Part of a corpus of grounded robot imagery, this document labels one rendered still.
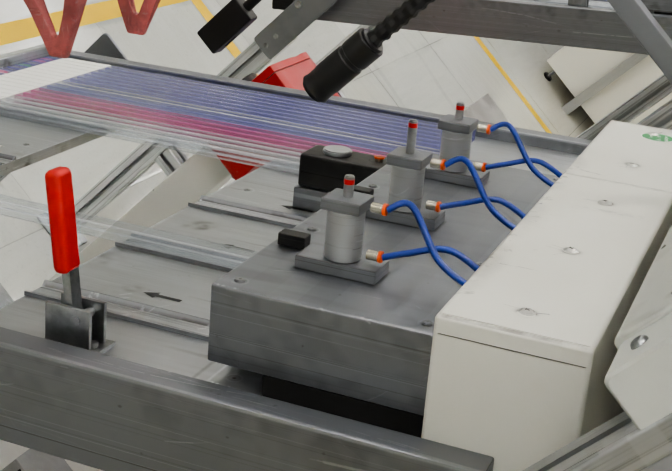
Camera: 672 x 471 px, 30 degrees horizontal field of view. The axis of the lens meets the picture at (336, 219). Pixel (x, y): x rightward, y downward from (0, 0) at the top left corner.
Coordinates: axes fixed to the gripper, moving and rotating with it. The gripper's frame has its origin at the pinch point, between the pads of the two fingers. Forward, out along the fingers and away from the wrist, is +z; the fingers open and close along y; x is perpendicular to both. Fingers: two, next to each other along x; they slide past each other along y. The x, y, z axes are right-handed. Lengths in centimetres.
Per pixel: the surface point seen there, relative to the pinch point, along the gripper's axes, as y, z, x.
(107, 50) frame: 51, 15, 33
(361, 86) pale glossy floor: 281, 75, 91
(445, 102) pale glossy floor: 332, 89, 80
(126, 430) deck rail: -21.8, 16.4, -16.2
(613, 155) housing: 18.1, 7.7, -33.7
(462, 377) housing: -19.2, 9.7, -34.1
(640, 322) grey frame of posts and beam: -20.5, 4.2, -42.4
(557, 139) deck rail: 46, 15, -23
